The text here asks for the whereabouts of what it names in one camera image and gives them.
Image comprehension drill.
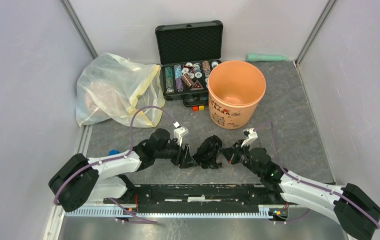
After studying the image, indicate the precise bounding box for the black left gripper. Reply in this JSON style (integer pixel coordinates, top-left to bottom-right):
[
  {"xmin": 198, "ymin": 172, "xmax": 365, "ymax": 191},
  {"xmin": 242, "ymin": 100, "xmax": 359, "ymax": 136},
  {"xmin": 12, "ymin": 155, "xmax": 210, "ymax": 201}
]
[{"xmin": 155, "ymin": 136, "xmax": 197, "ymax": 170}]

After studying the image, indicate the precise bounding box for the red triangle dealer button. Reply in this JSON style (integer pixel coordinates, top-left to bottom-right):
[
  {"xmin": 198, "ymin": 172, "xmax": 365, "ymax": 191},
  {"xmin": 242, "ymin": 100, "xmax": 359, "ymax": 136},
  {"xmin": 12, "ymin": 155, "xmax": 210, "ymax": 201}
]
[{"xmin": 190, "ymin": 80, "xmax": 204, "ymax": 91}]

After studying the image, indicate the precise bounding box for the black poker chip case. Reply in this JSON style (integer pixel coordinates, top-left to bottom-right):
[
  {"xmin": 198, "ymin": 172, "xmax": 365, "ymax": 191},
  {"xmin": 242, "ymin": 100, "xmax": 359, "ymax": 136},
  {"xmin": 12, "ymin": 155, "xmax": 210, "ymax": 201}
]
[{"xmin": 155, "ymin": 20, "xmax": 223, "ymax": 107}]

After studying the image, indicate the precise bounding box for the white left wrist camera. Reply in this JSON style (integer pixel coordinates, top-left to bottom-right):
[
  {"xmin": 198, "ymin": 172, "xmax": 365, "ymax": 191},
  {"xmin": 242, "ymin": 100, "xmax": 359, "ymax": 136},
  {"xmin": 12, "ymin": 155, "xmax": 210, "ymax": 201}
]
[{"xmin": 173, "ymin": 121, "xmax": 189, "ymax": 147}]

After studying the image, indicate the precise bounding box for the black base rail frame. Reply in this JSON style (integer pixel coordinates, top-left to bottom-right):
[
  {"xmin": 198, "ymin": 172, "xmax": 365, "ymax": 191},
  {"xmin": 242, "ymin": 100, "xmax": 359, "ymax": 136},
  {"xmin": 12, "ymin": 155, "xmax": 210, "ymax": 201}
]
[{"xmin": 67, "ymin": 183, "xmax": 302, "ymax": 219}]

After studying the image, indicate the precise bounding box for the mint green handle tool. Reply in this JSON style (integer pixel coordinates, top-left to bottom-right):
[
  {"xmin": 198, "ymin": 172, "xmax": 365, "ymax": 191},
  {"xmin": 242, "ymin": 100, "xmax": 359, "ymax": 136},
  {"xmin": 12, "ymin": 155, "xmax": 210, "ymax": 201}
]
[{"xmin": 246, "ymin": 53, "xmax": 288, "ymax": 62}]

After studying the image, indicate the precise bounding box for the orange capybara trash bin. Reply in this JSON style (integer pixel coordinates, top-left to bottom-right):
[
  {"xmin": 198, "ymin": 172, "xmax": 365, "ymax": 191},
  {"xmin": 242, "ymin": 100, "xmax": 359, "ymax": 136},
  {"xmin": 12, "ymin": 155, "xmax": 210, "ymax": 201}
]
[{"xmin": 207, "ymin": 60, "xmax": 266, "ymax": 130}]

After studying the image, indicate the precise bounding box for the black trash bag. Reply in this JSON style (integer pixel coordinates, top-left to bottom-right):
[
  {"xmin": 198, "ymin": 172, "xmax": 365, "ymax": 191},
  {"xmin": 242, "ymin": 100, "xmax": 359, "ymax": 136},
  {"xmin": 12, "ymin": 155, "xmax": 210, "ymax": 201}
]
[{"xmin": 192, "ymin": 135, "xmax": 222, "ymax": 169}]

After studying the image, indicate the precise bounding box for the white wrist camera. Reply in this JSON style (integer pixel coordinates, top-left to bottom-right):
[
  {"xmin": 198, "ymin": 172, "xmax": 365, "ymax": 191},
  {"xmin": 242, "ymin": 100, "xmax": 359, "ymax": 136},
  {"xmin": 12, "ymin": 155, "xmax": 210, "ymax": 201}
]
[
  {"xmin": 173, "ymin": 121, "xmax": 189, "ymax": 147},
  {"xmin": 241, "ymin": 128, "xmax": 258, "ymax": 147}
]

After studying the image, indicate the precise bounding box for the blue small object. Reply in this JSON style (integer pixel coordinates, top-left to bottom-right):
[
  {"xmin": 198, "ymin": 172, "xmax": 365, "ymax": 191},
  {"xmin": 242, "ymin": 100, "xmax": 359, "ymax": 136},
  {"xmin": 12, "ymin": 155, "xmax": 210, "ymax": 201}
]
[{"xmin": 108, "ymin": 149, "xmax": 120, "ymax": 156}]

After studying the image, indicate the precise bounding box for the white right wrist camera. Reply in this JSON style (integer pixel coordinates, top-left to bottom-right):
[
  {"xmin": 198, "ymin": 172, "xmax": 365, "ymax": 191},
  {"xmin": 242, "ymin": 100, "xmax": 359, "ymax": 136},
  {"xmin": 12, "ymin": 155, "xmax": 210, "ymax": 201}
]
[{"xmin": 241, "ymin": 128, "xmax": 258, "ymax": 147}]

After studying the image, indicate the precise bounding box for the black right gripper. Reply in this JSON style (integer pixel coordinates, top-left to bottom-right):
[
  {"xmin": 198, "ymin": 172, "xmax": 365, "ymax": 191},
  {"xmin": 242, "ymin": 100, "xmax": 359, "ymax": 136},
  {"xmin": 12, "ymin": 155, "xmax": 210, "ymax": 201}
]
[{"xmin": 219, "ymin": 139, "xmax": 262, "ymax": 178}]

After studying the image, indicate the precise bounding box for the translucent yellowish plastic bag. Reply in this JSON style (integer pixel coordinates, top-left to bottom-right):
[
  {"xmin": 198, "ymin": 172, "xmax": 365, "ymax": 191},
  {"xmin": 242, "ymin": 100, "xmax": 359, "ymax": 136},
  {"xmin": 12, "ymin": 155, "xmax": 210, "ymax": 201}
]
[{"xmin": 75, "ymin": 53, "xmax": 165, "ymax": 128}]

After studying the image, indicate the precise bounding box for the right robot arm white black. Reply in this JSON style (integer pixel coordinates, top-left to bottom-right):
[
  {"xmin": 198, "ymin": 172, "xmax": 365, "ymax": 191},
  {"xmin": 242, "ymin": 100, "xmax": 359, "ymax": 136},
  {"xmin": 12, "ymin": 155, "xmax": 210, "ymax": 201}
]
[{"xmin": 221, "ymin": 140, "xmax": 380, "ymax": 240}]

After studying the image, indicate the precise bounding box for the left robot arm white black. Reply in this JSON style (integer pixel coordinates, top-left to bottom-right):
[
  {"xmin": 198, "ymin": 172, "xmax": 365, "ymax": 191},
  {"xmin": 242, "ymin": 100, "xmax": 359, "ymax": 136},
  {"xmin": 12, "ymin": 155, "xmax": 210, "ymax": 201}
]
[{"xmin": 48, "ymin": 126, "xmax": 196, "ymax": 212}]

